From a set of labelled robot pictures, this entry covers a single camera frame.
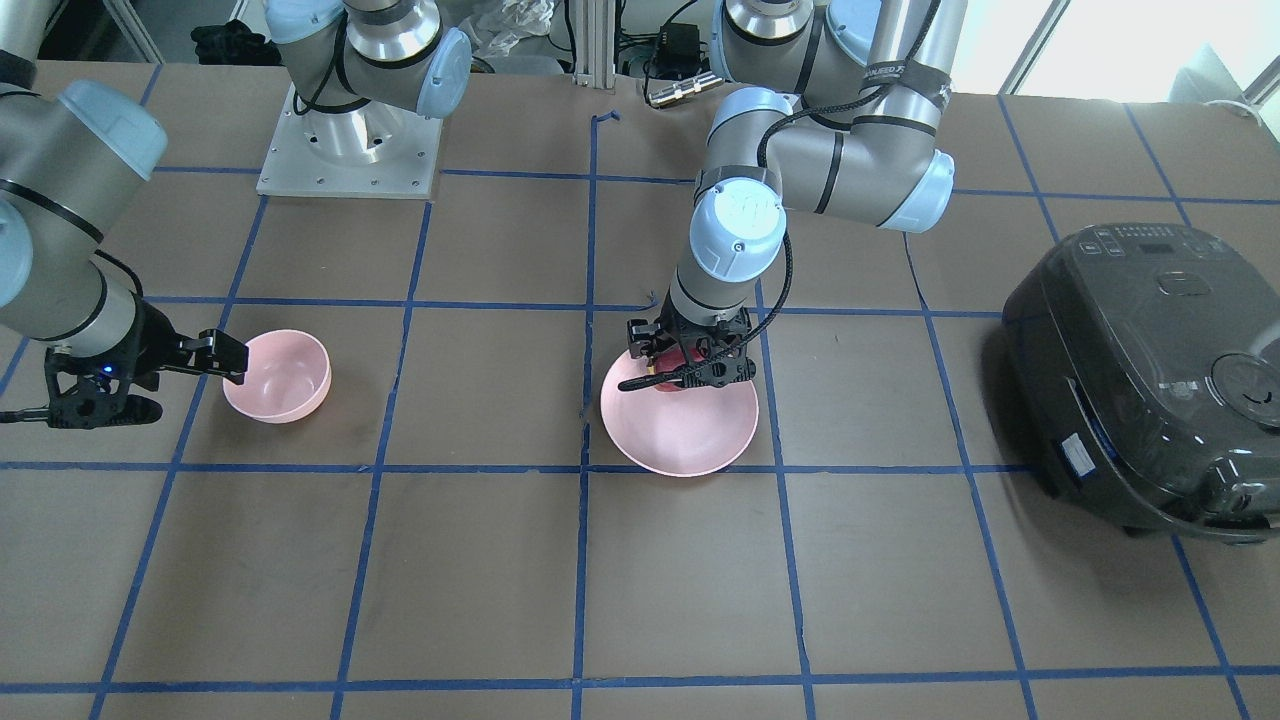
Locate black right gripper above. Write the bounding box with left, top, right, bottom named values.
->
left=44, top=300, right=250, bottom=430

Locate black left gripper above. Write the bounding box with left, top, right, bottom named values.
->
left=627, top=307, right=756, bottom=389

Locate red apple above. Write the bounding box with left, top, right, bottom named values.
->
left=649, top=345, right=707, bottom=392

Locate pink bowl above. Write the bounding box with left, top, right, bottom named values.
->
left=221, top=329, right=333, bottom=424

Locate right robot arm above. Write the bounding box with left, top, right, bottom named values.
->
left=1, top=1, right=472, bottom=429

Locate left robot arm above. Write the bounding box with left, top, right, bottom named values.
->
left=620, top=1, right=968, bottom=392

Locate pink plate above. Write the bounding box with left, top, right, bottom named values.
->
left=599, top=352, right=760, bottom=477

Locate black rice cooker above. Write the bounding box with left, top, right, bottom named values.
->
left=1002, top=222, right=1279, bottom=544

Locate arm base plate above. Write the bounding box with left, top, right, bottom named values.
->
left=256, top=87, right=444, bottom=200

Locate aluminium frame post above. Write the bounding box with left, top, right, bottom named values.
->
left=568, top=0, right=617, bottom=92

